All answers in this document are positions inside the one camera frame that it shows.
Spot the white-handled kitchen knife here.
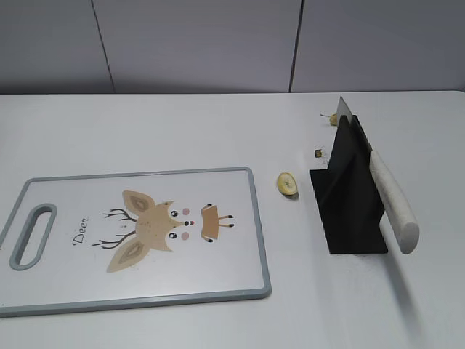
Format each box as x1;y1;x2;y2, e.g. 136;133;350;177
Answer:
336;97;420;254

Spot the black knife stand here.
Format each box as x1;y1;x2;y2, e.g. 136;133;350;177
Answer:
309;116;388;254

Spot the white deer cutting board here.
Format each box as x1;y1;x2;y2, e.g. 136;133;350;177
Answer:
1;167;271;317

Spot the yellow banana end piece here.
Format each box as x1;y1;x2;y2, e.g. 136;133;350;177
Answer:
321;113;339;126

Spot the yellow banana slice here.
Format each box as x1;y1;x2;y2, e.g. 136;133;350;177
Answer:
276;172;299;196

